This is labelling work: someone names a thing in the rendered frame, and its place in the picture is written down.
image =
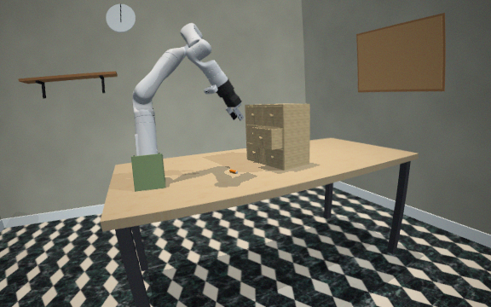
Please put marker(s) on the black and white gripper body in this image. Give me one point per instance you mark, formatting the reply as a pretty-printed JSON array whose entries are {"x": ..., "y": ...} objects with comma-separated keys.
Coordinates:
[{"x": 221, "y": 85}]

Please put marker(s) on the small wooden chest of drawers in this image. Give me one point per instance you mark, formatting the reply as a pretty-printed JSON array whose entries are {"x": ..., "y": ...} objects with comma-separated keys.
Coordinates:
[{"x": 296, "y": 134}]

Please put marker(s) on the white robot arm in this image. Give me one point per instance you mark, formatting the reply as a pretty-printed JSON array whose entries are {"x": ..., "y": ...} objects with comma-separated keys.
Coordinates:
[{"x": 196, "y": 49}]

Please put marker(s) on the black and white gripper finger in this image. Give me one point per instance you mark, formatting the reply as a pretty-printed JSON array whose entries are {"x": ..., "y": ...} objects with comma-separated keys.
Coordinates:
[
  {"x": 231, "y": 113},
  {"x": 238, "y": 113}
]

